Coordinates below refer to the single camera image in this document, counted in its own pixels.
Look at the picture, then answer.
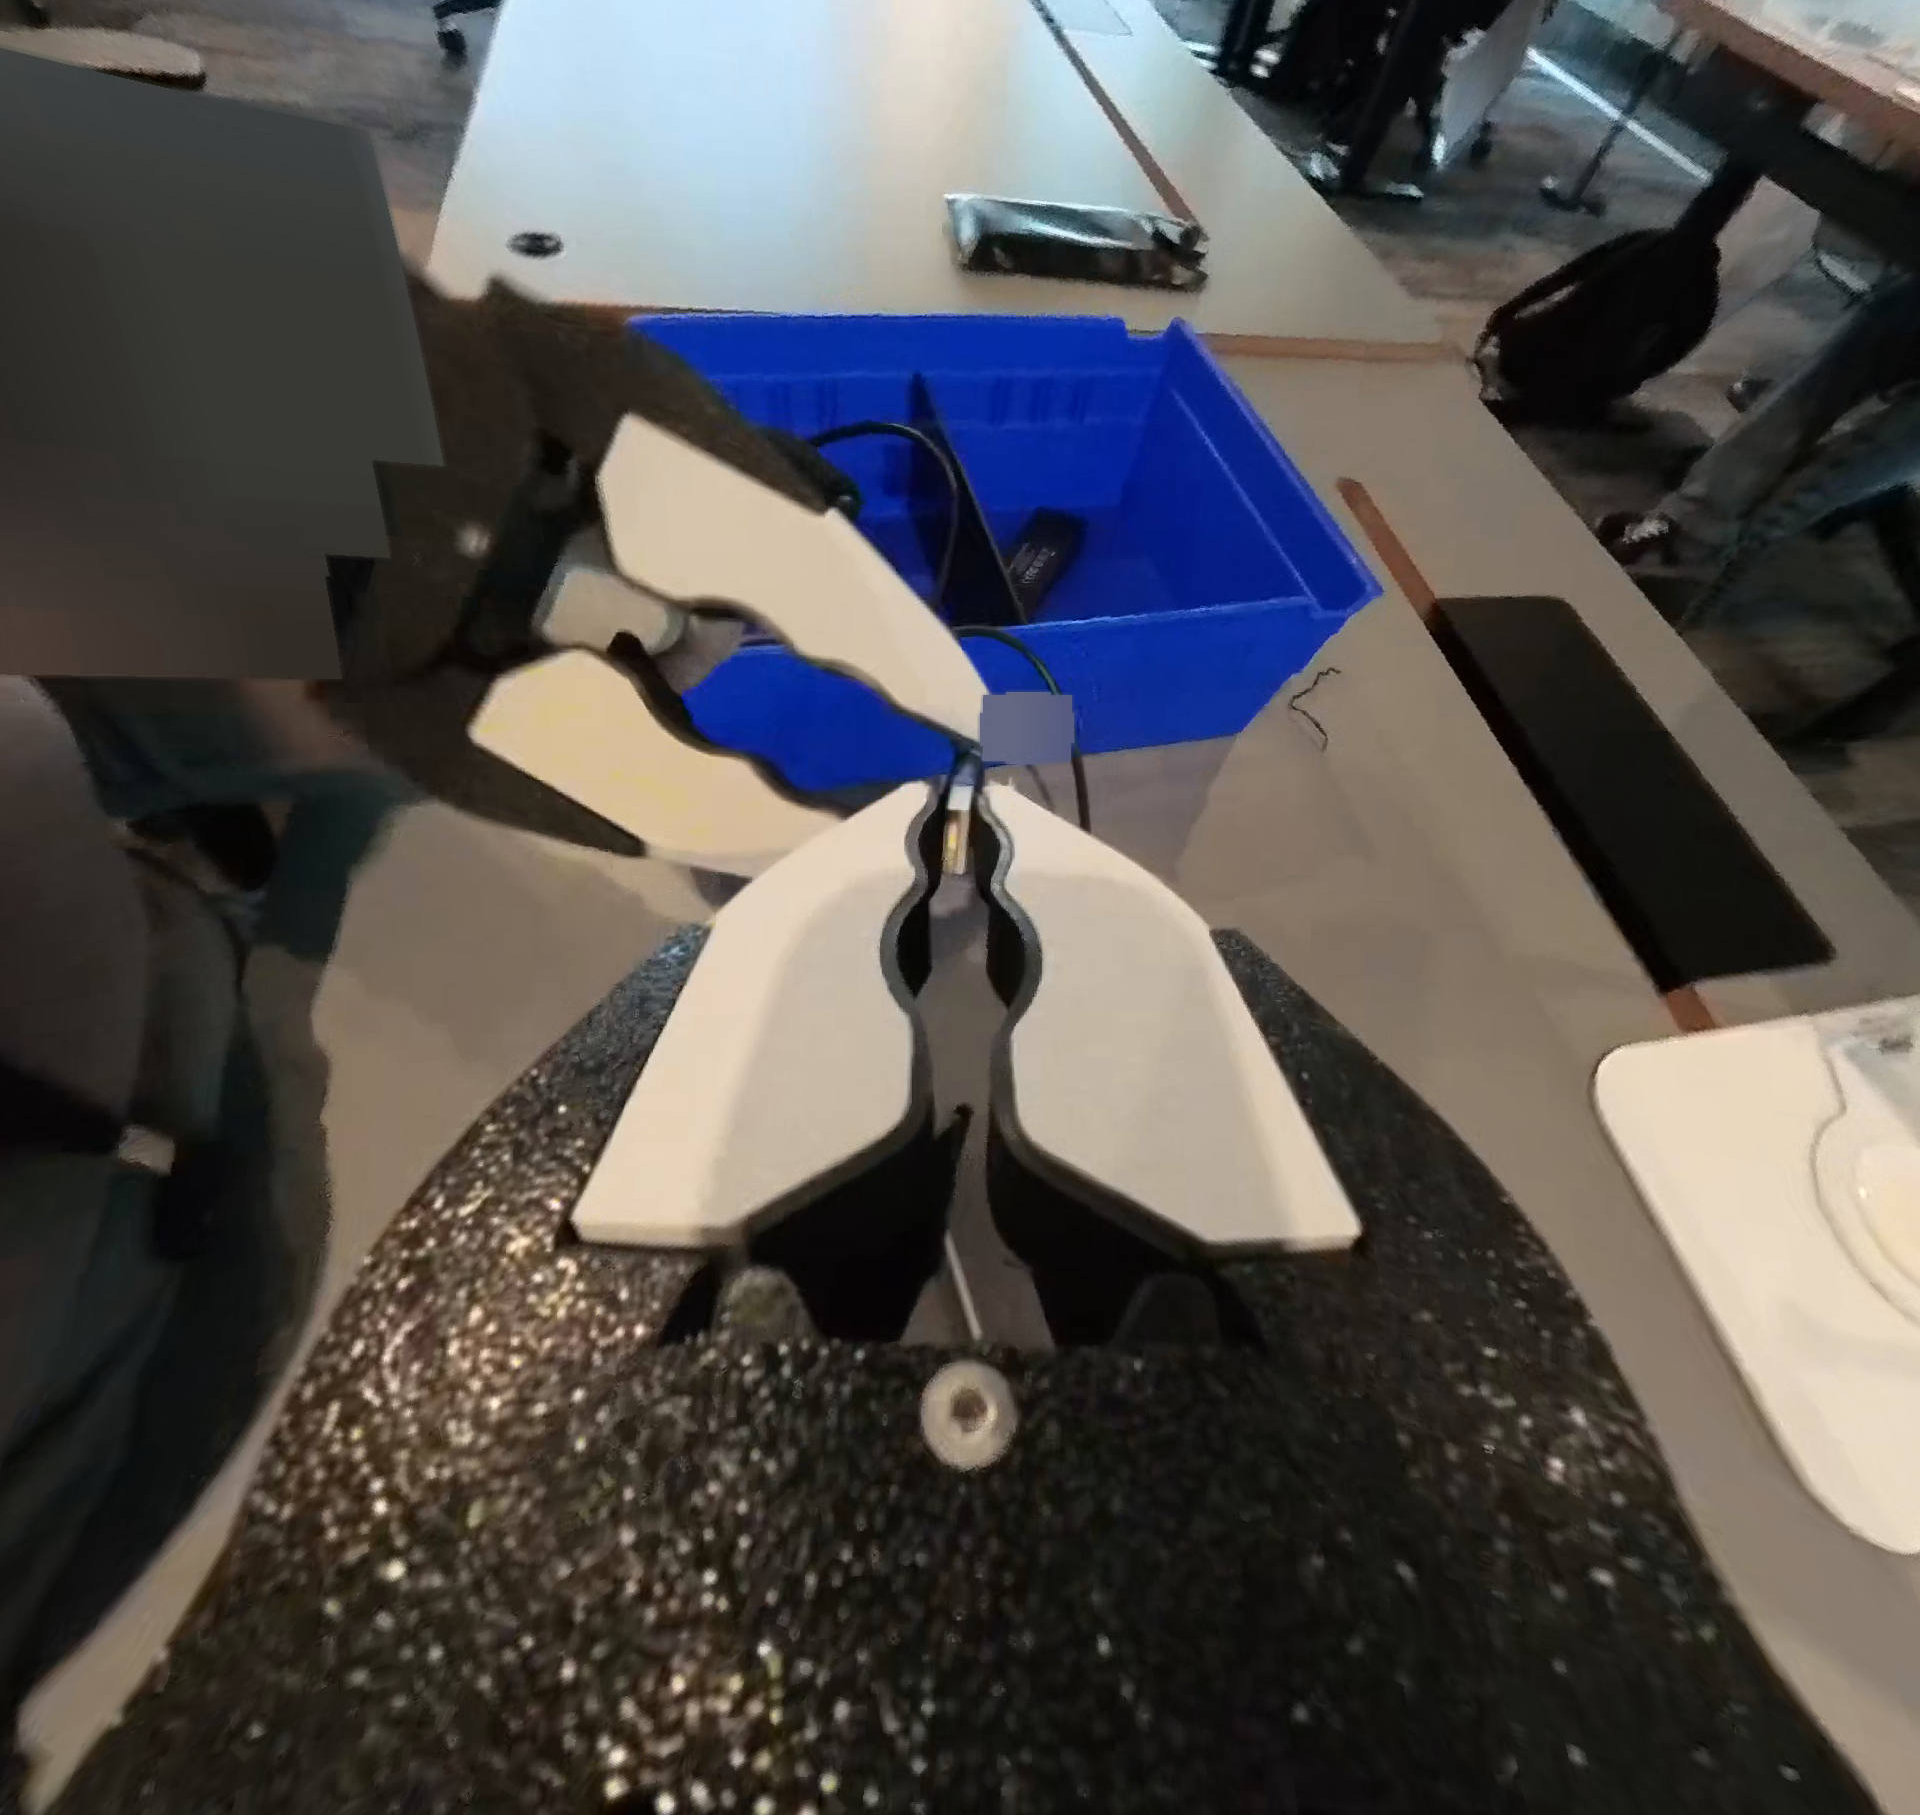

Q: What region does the thick black hub cable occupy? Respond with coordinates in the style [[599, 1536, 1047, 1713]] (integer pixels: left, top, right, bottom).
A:
[[806, 416, 974, 615]]

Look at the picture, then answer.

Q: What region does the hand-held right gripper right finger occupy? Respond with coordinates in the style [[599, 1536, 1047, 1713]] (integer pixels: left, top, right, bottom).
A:
[[974, 791, 1367, 1258]]

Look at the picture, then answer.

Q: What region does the black usb cable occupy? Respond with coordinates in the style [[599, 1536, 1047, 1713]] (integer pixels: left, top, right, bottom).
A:
[[933, 626, 1106, 880]]

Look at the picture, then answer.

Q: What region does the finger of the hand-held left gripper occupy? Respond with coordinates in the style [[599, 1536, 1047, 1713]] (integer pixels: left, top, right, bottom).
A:
[[596, 412, 995, 743], [467, 645, 902, 880]]

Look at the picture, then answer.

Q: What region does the black office chair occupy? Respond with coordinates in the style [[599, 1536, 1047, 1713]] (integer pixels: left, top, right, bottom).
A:
[[1290, 0, 1555, 204]]

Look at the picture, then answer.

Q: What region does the instruction board with white stand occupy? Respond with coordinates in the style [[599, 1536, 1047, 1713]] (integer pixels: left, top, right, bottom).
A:
[[1590, 999, 1920, 1554]]

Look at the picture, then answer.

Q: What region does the black foil packet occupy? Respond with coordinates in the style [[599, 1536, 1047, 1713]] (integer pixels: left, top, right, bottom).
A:
[[940, 189, 1213, 292]]

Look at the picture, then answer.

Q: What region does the black rectangular table cover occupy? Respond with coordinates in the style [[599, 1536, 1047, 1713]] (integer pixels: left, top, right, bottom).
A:
[[1426, 592, 1838, 993]]

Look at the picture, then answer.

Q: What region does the person's torso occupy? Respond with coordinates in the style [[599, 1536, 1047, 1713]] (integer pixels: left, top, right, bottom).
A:
[[0, 674, 341, 1710]]

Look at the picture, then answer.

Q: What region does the black backpack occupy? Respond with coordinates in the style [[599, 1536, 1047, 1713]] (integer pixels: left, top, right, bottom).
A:
[[1472, 230, 1722, 426]]

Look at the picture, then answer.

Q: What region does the wooden office desk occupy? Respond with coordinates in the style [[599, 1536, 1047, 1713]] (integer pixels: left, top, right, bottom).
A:
[[1656, 0, 1920, 219]]

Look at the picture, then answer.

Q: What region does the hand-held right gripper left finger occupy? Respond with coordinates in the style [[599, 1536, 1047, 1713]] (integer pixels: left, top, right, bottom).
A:
[[570, 777, 969, 1252]]

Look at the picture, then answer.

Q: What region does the blue plastic bin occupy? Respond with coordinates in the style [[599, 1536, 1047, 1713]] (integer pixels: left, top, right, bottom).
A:
[[632, 316, 1383, 797]]

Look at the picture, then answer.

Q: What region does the grey usb hub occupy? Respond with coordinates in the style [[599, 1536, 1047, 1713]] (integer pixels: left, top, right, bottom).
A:
[[1003, 508, 1091, 623]]

